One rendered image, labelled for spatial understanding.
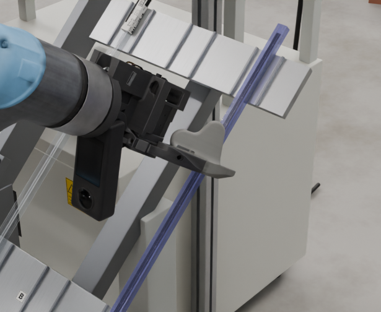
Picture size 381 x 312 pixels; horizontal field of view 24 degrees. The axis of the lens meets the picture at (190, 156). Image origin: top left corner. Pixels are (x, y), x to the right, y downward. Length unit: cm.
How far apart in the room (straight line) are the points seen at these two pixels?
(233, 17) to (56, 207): 51
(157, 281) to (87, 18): 44
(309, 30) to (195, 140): 106
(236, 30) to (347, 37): 193
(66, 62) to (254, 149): 115
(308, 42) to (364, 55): 153
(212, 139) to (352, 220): 165
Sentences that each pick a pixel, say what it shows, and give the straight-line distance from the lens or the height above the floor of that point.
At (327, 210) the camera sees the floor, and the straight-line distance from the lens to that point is 263.
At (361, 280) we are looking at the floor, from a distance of 240.
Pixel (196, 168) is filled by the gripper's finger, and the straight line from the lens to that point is 97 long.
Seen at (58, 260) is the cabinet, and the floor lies 33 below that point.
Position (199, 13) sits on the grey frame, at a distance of 162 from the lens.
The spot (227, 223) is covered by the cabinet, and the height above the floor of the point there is 34.
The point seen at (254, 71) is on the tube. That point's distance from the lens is 112.
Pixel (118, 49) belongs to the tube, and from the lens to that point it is 124.
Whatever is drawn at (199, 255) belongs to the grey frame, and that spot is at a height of 34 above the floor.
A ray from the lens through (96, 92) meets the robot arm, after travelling 86.
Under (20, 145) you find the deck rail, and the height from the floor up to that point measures 79.
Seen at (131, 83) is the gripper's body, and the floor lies 110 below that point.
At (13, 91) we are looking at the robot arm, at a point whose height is 116.
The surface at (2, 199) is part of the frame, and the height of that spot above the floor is 74.
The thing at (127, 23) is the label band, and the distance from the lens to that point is 125.
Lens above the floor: 152
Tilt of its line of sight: 32 degrees down
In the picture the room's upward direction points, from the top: straight up
